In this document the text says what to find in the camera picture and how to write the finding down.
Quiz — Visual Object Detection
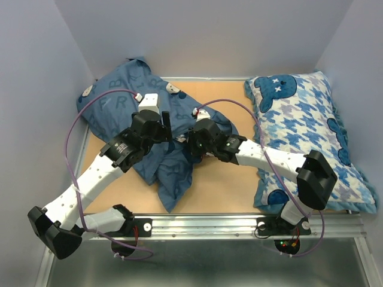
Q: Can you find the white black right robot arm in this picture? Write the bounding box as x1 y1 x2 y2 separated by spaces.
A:
188 118 338 233

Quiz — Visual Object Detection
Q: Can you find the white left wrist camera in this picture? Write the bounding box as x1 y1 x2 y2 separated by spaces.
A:
138 93 160 114

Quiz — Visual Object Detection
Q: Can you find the blue cartoon letter pillowcase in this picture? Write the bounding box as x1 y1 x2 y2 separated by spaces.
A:
76 56 240 213

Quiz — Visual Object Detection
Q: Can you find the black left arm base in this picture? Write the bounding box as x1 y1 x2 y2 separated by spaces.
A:
109 204 153 237

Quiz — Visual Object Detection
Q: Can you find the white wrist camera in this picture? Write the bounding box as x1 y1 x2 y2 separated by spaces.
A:
191 108 211 122
138 93 160 114

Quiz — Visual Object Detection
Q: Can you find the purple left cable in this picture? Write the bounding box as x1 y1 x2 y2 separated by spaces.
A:
63 88 154 261

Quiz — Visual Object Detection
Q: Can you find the blue white houndstooth pillow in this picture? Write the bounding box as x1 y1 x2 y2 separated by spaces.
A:
244 71 378 214

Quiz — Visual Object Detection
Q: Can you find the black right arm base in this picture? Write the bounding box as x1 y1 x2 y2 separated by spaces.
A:
254 216 311 239

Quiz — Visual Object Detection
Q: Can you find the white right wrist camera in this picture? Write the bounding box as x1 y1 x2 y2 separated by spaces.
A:
191 108 211 122

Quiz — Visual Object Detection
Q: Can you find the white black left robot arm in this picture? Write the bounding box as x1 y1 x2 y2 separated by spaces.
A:
28 109 172 259

